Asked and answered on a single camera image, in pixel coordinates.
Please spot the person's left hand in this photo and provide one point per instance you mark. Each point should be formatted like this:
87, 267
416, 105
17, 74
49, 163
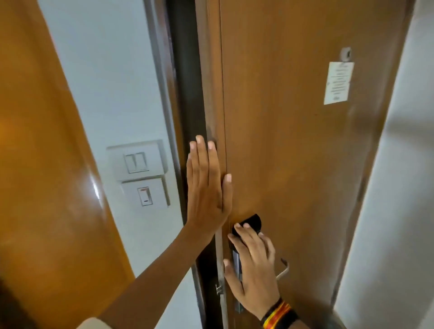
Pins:
205, 200

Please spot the person's right hand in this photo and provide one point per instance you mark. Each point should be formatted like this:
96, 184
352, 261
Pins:
257, 278

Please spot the person's right middle finger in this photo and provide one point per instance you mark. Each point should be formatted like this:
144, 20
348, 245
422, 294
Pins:
244, 237

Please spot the person's right thumb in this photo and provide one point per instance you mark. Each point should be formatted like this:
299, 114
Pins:
234, 279

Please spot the person's right little finger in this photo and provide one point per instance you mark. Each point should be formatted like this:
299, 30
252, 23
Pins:
269, 246

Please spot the person's left middle finger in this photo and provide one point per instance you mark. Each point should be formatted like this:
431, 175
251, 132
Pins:
202, 162

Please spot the person's left thumb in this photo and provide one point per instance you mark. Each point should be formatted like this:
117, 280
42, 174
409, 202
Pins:
227, 193

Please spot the brown wooden door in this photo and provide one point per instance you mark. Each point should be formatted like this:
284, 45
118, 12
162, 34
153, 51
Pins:
298, 162

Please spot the person's left forearm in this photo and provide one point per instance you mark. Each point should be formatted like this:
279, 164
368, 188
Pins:
159, 274

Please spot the silver door latch plate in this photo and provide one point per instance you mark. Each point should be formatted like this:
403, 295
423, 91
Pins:
219, 288

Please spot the black electronic door lock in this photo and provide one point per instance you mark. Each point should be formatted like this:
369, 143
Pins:
251, 221

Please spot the striped black orange wristband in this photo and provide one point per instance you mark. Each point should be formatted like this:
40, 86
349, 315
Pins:
278, 314

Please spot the white sleeve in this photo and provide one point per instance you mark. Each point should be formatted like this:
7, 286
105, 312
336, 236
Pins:
93, 323

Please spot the white paper notice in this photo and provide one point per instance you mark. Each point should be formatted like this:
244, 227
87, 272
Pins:
338, 83

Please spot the glossy orange wooden panel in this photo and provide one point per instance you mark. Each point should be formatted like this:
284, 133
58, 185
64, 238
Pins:
44, 162

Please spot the silver door peephole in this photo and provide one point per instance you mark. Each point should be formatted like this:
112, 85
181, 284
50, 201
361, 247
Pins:
346, 54

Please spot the white double light switch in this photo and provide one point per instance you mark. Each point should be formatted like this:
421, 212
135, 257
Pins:
137, 162

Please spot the white single light switch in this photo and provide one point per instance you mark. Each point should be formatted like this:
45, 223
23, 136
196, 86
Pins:
145, 195

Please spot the dark door frame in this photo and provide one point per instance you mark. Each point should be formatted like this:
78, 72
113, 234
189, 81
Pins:
188, 84

